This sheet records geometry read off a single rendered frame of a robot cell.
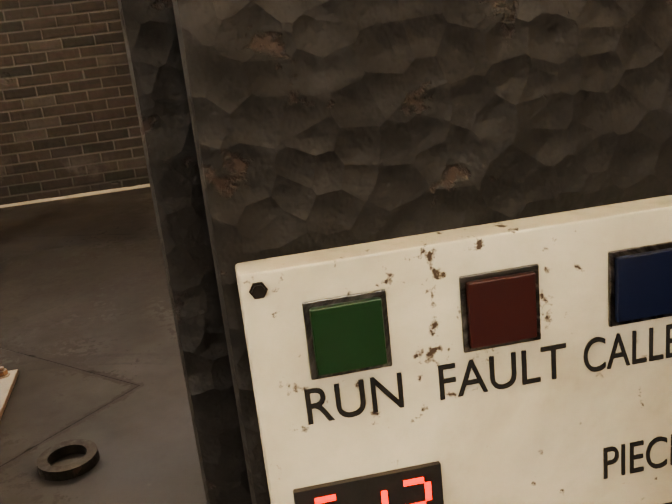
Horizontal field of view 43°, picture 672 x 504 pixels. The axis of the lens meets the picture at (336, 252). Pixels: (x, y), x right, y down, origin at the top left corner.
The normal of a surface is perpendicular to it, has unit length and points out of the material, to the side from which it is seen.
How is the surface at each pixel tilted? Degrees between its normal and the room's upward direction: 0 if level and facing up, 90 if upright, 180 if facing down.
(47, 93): 90
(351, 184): 90
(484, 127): 90
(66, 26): 90
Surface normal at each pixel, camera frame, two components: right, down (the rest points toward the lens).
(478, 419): 0.18, 0.29
